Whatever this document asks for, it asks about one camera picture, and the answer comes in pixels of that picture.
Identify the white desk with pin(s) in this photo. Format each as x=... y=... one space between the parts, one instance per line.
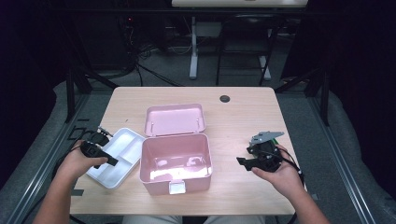
x=194 y=46

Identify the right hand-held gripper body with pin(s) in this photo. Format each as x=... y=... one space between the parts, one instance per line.
x=267 y=155

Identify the dark computer cabinet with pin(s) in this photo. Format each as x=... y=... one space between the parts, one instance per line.
x=102 y=40

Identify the person's left hand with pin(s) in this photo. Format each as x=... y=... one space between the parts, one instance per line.
x=73 y=165

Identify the black chair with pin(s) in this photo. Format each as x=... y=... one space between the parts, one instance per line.
x=246 y=34

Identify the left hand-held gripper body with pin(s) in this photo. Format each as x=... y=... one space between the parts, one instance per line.
x=93 y=146

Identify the black metal stand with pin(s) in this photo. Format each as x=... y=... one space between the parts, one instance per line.
x=71 y=93
x=324 y=96

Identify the person's right hand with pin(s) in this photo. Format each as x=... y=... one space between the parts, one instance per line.
x=285 y=180

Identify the pink storage box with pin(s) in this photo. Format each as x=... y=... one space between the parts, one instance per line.
x=174 y=119

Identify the aluminium floor rail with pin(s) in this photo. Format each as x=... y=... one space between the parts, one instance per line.
x=46 y=158
x=339 y=158

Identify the person's right leg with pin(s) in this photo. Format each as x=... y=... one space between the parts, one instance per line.
x=233 y=220

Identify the white compartment tray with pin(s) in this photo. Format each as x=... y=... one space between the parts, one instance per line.
x=124 y=146

